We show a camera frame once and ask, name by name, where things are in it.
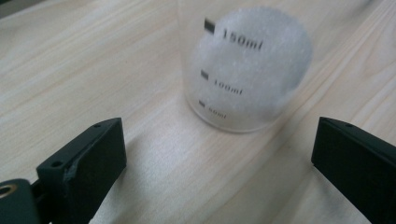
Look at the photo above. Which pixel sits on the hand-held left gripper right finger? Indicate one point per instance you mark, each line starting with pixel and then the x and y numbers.
pixel 358 168

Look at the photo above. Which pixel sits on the glass jar with silver lid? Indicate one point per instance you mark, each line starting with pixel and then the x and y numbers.
pixel 249 71

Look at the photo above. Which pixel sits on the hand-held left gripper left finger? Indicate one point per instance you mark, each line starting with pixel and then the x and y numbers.
pixel 90 168

